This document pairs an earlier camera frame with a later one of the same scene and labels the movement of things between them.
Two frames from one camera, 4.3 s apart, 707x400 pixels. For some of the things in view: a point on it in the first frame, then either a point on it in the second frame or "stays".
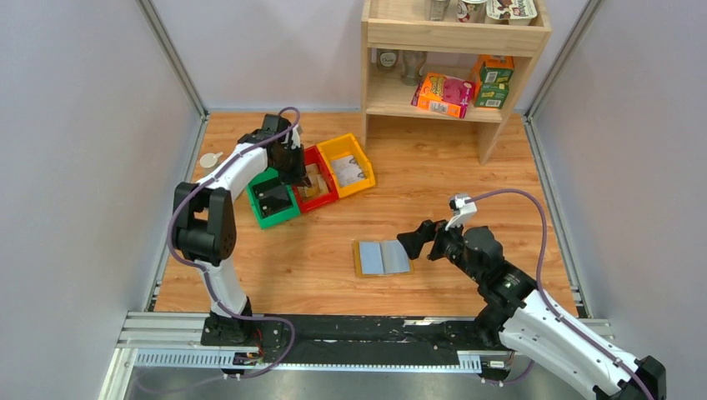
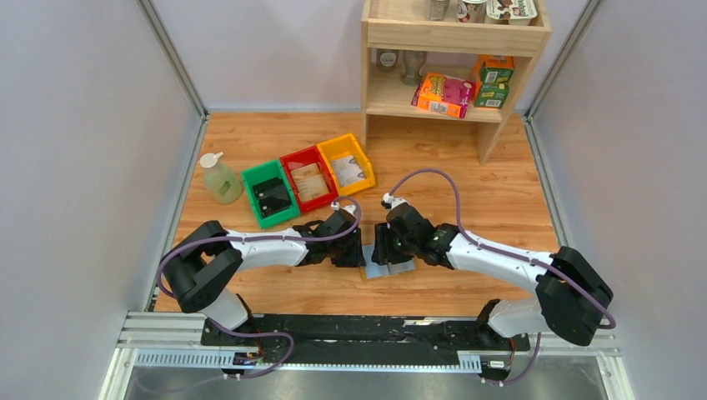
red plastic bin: x=313 y=156 stays
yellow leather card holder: x=380 y=257 stays
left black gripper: x=295 y=167 → x=353 y=249
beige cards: x=318 y=184 stays
